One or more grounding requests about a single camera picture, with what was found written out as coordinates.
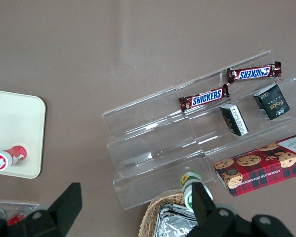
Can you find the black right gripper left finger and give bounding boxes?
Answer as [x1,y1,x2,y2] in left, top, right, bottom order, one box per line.
[48,182,83,237]

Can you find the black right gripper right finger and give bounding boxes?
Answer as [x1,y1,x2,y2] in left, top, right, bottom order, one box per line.
[191,183,217,227]

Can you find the light oval wicker basket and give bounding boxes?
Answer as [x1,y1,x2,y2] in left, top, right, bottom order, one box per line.
[138,189,196,237]

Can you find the beige plastic tray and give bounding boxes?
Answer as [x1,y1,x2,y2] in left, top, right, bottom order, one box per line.
[0,88,47,180]

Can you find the green white yogurt bottle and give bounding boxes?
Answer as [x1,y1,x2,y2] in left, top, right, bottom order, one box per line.
[179,171,214,213]

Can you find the stacked aluminium foil containers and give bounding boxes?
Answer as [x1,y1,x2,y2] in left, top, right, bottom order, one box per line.
[157,203,201,237]

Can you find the clear acrylic bottle rack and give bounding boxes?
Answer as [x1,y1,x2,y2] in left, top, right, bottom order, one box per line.
[0,200,40,223]

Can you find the red tartan cookie box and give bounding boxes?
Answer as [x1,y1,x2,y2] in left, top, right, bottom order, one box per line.
[214,131,296,198]

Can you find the small red yogurt bottle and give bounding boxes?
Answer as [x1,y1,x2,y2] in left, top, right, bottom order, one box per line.
[0,145,28,173]

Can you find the clear acrylic stepped stand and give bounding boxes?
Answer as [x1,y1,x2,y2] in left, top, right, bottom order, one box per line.
[101,50,296,211]

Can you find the small black box white side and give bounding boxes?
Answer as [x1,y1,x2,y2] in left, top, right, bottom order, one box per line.
[219,103,250,137]

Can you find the Snickers chocolate bar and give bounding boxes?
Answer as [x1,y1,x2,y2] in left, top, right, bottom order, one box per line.
[178,84,231,113]
[226,61,283,86]

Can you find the small black box gold print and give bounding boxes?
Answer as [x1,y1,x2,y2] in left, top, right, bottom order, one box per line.
[253,83,291,121]

